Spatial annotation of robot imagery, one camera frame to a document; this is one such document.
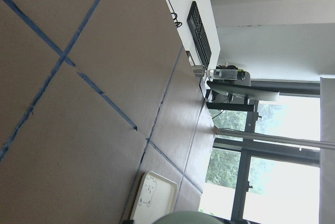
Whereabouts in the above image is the aluminium frame post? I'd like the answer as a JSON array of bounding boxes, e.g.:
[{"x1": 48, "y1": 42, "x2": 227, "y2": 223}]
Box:
[{"x1": 214, "y1": 127, "x2": 334, "y2": 150}]

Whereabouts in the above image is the pale green cup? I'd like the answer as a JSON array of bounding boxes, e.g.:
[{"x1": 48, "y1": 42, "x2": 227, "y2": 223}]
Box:
[{"x1": 154, "y1": 211, "x2": 222, "y2": 224}]

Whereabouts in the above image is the black monitor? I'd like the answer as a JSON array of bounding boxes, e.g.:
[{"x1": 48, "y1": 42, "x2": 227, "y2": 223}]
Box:
[{"x1": 206, "y1": 81, "x2": 280, "y2": 112}]

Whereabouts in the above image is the metal cup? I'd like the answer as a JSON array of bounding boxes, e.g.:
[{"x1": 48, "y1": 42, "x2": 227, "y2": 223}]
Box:
[{"x1": 192, "y1": 65, "x2": 205, "y2": 77}]

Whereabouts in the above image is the water bottle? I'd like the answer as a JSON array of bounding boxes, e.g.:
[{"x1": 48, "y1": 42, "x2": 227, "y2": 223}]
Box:
[{"x1": 205, "y1": 69, "x2": 247, "y2": 81}]

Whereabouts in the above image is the black keyboard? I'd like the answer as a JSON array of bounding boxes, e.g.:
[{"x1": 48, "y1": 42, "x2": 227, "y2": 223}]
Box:
[{"x1": 186, "y1": 1, "x2": 211, "y2": 69}]

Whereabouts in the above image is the pale yellow bear tray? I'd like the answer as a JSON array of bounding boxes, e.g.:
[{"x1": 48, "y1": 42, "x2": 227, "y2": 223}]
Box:
[{"x1": 130, "y1": 171, "x2": 178, "y2": 223}]

